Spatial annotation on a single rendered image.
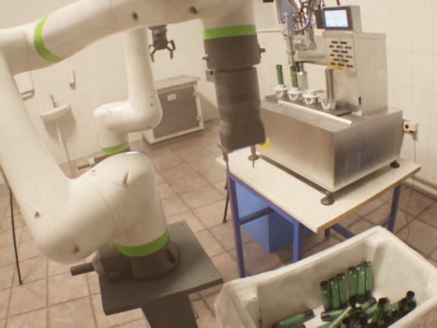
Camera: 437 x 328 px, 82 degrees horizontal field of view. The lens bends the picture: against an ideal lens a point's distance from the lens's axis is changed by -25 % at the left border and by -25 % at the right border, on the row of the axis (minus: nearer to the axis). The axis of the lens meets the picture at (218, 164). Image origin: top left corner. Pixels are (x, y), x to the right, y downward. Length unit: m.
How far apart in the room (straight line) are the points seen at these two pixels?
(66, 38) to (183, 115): 3.73
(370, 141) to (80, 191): 1.04
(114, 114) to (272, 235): 1.27
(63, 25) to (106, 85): 4.09
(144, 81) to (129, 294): 0.77
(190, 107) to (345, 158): 3.30
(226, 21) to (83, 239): 0.41
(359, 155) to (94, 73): 3.96
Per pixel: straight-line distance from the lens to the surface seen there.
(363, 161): 1.26
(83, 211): 0.52
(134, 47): 1.17
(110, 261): 0.68
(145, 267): 0.67
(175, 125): 4.24
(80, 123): 4.71
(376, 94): 1.36
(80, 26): 0.55
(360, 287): 1.18
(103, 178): 0.56
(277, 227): 2.04
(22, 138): 0.57
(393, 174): 1.44
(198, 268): 0.68
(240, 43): 0.51
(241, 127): 0.55
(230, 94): 0.53
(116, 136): 1.26
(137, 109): 1.18
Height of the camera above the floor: 1.36
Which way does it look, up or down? 23 degrees down
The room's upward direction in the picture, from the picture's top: 8 degrees counter-clockwise
